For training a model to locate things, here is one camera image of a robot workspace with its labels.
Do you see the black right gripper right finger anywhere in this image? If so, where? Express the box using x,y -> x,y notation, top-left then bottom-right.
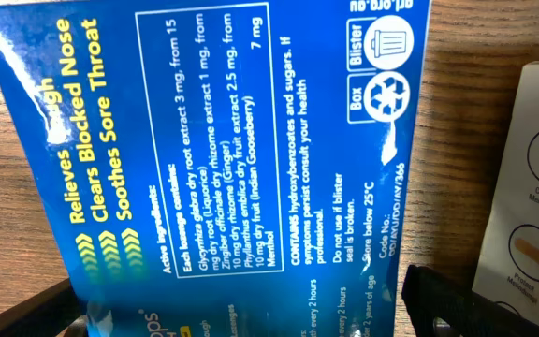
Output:
401,265 -> 539,337

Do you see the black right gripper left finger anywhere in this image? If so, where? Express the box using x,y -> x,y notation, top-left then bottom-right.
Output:
0,279 -> 83,337

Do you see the white plaster box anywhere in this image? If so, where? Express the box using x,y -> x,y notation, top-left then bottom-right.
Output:
473,61 -> 539,326

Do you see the blue lozenge box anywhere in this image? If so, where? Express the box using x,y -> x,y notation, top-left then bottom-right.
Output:
0,0 -> 431,336

